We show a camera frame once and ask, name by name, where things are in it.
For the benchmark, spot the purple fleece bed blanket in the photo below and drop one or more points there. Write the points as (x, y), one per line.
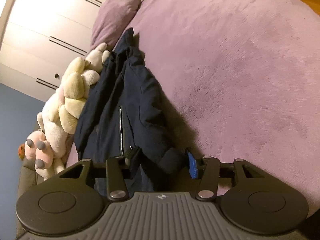
(239, 79)

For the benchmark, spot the white bunny plush toy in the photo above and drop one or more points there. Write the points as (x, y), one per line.
(54, 132)

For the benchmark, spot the cream flower plush toy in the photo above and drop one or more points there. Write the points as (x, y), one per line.
(66, 104)

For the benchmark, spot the pink paw plush toy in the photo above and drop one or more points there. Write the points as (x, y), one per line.
(38, 149)

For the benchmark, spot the navy zip jacket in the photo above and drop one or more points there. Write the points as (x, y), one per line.
(124, 110)

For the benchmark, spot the white wardrobe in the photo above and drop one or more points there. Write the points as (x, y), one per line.
(39, 38)

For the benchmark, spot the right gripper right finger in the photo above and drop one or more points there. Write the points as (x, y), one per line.
(206, 170)

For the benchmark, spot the purple pillow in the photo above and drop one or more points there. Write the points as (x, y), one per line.
(112, 19)

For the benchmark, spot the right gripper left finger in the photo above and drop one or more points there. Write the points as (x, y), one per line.
(118, 169)

